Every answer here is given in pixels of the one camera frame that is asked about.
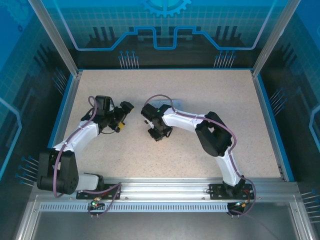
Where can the small dark key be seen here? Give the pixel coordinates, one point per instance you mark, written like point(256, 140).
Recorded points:
point(145, 122)

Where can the light blue cartoon tin box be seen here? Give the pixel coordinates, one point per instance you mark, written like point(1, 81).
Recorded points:
point(175, 102)

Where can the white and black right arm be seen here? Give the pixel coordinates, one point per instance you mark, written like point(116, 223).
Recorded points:
point(182, 120)

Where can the left connector with green light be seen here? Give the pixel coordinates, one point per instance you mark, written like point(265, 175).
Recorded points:
point(96, 203)

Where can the connector with green light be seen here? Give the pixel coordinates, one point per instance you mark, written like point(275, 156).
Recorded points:
point(96, 203)
point(240, 204)

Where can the grey metal sheet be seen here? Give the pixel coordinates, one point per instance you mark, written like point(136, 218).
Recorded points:
point(162, 225)

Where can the right connector with green light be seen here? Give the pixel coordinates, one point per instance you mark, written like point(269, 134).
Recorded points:
point(240, 204)

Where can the aluminium left side rail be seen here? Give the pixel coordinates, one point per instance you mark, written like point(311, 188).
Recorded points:
point(63, 125)

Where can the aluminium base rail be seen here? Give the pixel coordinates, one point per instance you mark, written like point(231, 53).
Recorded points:
point(165, 190)

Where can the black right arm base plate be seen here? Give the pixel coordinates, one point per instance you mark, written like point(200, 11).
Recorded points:
point(216, 192)

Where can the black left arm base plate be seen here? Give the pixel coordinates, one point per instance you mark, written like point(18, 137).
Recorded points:
point(87, 196)

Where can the aluminium left corner post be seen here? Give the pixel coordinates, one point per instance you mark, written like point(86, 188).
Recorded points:
point(57, 37)

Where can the aluminium corner post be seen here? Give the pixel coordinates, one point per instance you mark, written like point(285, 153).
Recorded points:
point(57, 37)
point(273, 37)

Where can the aluminium right side rail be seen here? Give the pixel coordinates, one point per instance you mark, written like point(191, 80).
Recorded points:
point(268, 125)

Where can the aluminium right corner post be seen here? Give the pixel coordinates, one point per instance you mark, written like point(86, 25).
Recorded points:
point(273, 37)

